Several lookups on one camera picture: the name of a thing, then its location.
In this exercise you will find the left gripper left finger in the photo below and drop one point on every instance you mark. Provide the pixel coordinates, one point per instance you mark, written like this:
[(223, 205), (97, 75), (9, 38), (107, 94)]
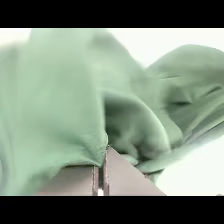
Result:
[(71, 181)]

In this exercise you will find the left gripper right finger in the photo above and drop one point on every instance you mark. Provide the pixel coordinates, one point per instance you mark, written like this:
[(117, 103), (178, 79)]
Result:
[(126, 178)]

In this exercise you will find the green shirt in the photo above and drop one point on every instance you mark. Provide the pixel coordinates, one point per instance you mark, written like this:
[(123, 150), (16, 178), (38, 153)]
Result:
[(60, 100)]

